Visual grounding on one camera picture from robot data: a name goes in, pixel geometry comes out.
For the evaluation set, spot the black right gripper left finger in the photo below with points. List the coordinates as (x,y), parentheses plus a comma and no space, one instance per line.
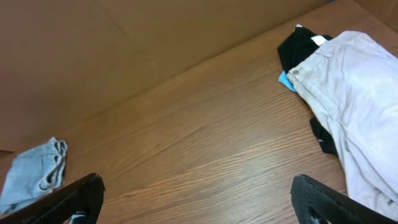
(84,198)

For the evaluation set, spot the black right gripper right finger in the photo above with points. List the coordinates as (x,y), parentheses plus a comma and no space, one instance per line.
(314,202)

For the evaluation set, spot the beige trousers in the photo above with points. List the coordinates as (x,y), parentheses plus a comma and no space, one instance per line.
(350,83)

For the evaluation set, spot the light blue denim shorts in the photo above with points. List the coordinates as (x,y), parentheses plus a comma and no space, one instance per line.
(34,174)

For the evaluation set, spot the black folded garment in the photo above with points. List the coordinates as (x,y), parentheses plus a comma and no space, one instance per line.
(298,46)

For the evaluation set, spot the light blue garment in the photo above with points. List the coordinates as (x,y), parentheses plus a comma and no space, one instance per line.
(286,82)

